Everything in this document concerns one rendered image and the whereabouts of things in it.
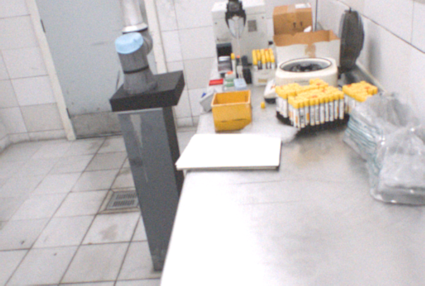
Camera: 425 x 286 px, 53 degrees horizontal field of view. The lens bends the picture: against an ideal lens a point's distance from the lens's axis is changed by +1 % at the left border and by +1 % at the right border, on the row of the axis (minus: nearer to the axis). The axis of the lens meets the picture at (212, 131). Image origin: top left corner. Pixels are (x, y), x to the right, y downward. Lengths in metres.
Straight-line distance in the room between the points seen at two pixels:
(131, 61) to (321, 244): 1.16
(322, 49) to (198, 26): 1.76
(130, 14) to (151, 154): 0.61
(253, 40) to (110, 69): 1.79
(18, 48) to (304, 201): 3.34
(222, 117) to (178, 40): 2.21
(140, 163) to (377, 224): 1.20
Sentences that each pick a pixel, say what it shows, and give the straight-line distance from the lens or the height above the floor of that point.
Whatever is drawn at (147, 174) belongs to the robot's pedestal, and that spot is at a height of 0.56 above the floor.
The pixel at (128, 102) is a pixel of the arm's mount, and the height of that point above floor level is 0.91.
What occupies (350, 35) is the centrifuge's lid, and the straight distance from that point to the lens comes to 1.60.
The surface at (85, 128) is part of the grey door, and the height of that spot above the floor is 0.11.
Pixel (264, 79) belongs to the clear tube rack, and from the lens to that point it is 1.90.
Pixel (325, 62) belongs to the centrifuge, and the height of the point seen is 0.98.
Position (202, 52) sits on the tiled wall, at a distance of 3.61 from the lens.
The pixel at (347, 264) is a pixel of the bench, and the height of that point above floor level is 0.88.
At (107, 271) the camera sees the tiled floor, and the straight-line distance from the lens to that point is 2.38.
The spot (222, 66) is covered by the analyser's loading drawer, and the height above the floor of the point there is 0.93.
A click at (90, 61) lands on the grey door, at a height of 0.71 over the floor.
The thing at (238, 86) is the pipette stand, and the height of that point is 0.97.
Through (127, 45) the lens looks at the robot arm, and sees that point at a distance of 1.80.
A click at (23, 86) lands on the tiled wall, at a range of 4.16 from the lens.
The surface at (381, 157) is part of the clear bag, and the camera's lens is 1.09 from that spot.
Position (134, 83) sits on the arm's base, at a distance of 1.82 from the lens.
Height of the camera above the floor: 1.47
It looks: 24 degrees down
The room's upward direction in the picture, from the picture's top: 8 degrees counter-clockwise
